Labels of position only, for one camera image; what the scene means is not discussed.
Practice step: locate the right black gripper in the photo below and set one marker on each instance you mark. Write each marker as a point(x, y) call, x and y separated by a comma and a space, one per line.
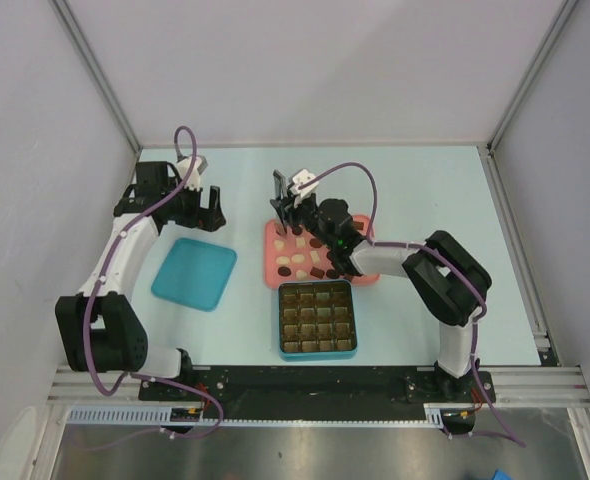
point(291, 208)

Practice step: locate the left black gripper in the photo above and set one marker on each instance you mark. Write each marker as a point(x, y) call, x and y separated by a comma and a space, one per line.
point(208, 219)

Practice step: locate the pink tray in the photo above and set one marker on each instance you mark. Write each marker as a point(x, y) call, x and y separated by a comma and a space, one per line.
point(300, 257)

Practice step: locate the teal chocolate box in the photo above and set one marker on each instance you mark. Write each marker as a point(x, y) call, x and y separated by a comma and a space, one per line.
point(316, 321)

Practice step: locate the metal tongs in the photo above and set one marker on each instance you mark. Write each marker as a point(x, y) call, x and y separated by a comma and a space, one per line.
point(281, 217)

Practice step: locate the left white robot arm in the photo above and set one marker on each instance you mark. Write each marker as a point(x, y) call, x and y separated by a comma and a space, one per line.
point(98, 323)

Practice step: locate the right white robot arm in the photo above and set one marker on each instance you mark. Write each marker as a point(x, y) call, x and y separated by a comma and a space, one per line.
point(451, 283)

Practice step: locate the teal box lid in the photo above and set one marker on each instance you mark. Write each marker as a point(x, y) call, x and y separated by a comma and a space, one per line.
point(194, 274)

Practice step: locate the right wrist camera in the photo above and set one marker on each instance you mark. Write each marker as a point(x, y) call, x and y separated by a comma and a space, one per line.
point(303, 183)

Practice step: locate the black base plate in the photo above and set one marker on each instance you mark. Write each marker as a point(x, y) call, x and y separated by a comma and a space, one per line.
point(375, 390)

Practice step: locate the white cable duct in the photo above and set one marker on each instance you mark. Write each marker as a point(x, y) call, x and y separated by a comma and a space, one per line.
point(414, 417)

